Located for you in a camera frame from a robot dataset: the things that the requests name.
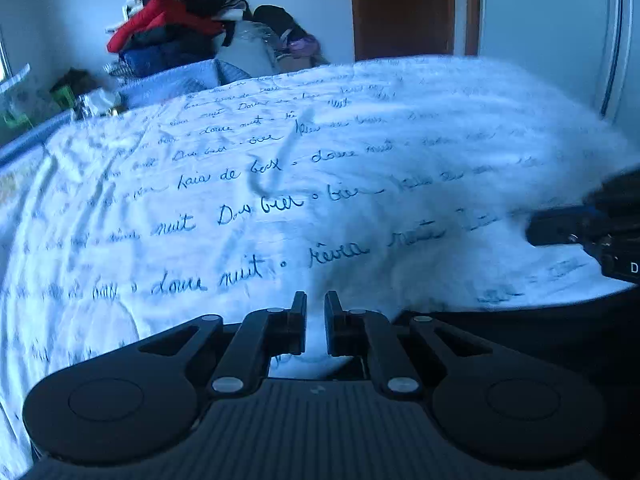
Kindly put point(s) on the white stuffed bag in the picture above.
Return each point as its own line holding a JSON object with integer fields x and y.
{"x": 247, "y": 50}

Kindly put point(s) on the black bag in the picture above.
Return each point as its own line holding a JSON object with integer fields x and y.
{"x": 277, "y": 22}

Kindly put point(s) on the white sliding door frame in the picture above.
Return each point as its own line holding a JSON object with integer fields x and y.
{"x": 614, "y": 35}

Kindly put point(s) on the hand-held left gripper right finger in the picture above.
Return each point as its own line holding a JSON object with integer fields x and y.
{"x": 332, "y": 325}

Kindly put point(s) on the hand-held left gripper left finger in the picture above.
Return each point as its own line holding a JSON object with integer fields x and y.
{"x": 298, "y": 325}

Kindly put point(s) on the dark bag with green print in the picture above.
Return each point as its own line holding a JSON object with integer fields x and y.
{"x": 70, "y": 85}

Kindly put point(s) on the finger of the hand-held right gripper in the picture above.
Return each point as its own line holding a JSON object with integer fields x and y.
{"x": 560, "y": 227}

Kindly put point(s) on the white script-printed bedsheet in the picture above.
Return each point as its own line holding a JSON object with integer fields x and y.
{"x": 200, "y": 185}

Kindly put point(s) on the black pants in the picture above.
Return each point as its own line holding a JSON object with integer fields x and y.
{"x": 525, "y": 325}

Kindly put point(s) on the blue quilted blanket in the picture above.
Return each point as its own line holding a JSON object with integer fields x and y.
{"x": 165, "y": 82}

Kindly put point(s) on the brown wooden door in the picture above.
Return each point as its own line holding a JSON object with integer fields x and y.
{"x": 410, "y": 10}

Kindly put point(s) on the pile of clothes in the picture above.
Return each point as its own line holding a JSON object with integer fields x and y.
{"x": 165, "y": 15}

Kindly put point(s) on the purple bundle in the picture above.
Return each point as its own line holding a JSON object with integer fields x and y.
{"x": 304, "y": 46}

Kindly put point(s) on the white floral bag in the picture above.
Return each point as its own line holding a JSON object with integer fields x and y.
{"x": 15, "y": 95}

